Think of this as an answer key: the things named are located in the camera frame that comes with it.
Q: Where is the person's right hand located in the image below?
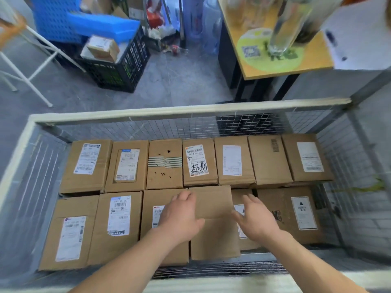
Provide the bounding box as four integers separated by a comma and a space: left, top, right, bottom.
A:
231, 193, 291, 246

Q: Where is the person's left hand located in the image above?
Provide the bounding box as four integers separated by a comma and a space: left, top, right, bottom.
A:
157, 190, 206, 245

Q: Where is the large labelled cardboard box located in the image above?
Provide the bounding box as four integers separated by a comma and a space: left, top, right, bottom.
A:
231, 188, 263, 251
257, 186, 324, 245

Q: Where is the scribbled label printed cardboard box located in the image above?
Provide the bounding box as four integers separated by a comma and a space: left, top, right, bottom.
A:
140, 189, 190, 267

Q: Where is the unlabelled medium cardboard box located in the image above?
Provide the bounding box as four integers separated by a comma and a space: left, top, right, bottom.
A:
189, 185, 241, 261

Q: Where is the green striped holed cardboard box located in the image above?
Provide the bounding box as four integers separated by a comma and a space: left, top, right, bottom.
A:
146, 138, 184, 190

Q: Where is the barcode printed medium cardboard box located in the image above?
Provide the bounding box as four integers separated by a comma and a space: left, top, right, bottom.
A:
247, 134, 294, 188

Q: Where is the parcel with long label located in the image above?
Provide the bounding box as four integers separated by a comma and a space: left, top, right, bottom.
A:
213, 136, 257, 188

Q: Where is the parcel with handwritten label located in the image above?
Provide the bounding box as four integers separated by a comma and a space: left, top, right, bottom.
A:
182, 138, 219, 187

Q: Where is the small parcel white label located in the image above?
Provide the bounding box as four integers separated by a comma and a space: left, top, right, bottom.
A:
281, 133, 335, 184

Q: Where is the parcel with blue-top label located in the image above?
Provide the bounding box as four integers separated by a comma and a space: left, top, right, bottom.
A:
105, 140, 149, 193

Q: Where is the metal wire cage cart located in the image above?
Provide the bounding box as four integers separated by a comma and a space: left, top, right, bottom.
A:
0, 68, 391, 293

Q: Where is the torn flap cardboard box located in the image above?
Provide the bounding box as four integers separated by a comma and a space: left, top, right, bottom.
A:
38, 195, 100, 271

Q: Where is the person's left forearm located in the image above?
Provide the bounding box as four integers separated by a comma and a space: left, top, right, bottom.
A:
68, 228, 190, 293

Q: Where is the person's right forearm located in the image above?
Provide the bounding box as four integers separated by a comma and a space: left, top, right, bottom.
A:
268, 232, 367, 293

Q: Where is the black plastic crate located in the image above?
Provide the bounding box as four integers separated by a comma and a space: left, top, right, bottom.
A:
80, 26, 151, 94
40, 39, 89, 70

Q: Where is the yellow-green round sticker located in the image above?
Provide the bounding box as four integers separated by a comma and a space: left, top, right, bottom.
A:
237, 28, 305, 74

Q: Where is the heap of mixed rubbish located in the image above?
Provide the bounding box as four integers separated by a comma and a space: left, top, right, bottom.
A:
146, 0, 190, 57

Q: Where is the small yellow table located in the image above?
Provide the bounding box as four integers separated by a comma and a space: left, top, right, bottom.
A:
217, 0, 334, 81

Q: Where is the small brown carton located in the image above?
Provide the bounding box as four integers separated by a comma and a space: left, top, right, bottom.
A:
87, 35, 121, 63

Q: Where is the clear glass jar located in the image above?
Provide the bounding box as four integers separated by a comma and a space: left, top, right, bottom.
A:
268, 0, 314, 56

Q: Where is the black pen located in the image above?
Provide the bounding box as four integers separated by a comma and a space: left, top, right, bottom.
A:
325, 29, 349, 62

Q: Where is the blue water jug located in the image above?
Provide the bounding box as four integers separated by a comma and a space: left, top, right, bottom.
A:
183, 0, 205, 43
201, 0, 224, 55

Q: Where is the blue plastic box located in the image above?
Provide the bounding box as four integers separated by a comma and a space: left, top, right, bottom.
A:
67, 10, 141, 45

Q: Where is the white paper sheet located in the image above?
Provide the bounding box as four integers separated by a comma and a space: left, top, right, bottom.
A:
321, 0, 391, 70

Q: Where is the pink lid clear tumbler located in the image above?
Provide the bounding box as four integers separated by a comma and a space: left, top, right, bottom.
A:
226, 0, 277, 31

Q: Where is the white lid drink cup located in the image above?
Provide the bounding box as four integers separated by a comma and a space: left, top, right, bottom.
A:
294, 0, 346, 45

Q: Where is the upright brown carton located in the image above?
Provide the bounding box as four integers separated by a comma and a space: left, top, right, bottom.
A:
127, 0, 146, 20

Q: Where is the blue perforated plastic crate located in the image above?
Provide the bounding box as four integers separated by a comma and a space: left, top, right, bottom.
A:
29, 0, 83, 43

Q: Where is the yellow-green rope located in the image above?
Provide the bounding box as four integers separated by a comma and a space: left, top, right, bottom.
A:
331, 178, 385, 194

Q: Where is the white metal stool frame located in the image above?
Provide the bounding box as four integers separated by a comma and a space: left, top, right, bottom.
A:
0, 0, 87, 108

